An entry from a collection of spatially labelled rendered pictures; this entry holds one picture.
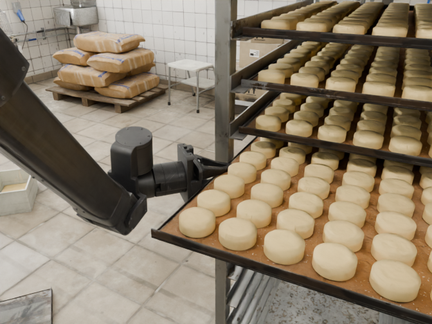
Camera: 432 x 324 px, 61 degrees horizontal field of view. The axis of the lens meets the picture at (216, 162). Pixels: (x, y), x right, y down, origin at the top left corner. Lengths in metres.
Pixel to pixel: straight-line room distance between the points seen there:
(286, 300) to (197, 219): 1.13
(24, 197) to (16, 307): 0.79
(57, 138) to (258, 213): 0.28
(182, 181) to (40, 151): 0.30
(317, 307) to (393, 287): 1.16
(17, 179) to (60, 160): 2.37
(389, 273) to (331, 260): 0.06
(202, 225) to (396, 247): 0.24
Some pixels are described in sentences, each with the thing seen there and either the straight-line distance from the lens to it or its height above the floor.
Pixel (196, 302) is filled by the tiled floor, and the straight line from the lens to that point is 1.77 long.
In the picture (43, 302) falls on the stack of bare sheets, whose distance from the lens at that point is 1.90.
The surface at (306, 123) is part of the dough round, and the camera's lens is 0.73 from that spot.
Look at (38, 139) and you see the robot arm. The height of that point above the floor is 1.18.
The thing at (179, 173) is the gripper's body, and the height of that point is 1.02.
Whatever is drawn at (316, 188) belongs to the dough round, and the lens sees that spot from 0.60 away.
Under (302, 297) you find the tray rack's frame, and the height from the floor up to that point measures 0.15.
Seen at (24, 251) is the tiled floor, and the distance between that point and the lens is 2.25.
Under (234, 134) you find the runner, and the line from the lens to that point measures 0.72.
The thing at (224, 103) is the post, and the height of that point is 1.10.
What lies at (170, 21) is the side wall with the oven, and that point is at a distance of 4.56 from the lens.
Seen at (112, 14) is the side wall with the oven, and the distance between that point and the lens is 5.13.
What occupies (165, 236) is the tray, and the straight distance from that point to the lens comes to 0.49.
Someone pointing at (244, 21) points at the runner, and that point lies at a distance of 0.70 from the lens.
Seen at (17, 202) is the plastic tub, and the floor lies 0.08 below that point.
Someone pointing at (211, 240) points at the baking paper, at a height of 1.01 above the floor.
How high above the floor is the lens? 1.32
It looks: 28 degrees down
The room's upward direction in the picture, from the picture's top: straight up
